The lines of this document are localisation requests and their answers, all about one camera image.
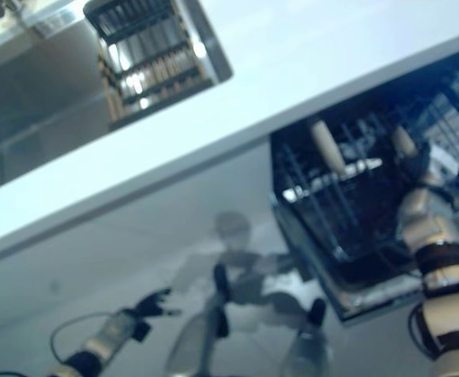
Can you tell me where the left robot hand black glove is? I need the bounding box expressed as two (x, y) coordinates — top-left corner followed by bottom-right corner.
(133, 287), (183, 320)

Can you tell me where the right robot hand black glove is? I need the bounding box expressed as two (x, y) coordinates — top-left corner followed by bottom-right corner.
(395, 141), (446, 189)

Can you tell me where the grey dishwasher door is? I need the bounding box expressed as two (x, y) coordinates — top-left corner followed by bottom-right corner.
(271, 196), (459, 322)

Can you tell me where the stainless steel sink basin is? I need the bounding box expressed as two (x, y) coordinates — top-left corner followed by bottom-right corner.
(0, 0), (234, 196)

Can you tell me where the black sink dish rack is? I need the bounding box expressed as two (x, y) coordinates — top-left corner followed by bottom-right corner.
(82, 0), (219, 131)

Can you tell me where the black wire dishwasher rack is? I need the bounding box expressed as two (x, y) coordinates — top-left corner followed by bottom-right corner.
(271, 46), (459, 261)

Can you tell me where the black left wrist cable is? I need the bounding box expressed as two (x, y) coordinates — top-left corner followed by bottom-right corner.
(0, 309), (113, 377)

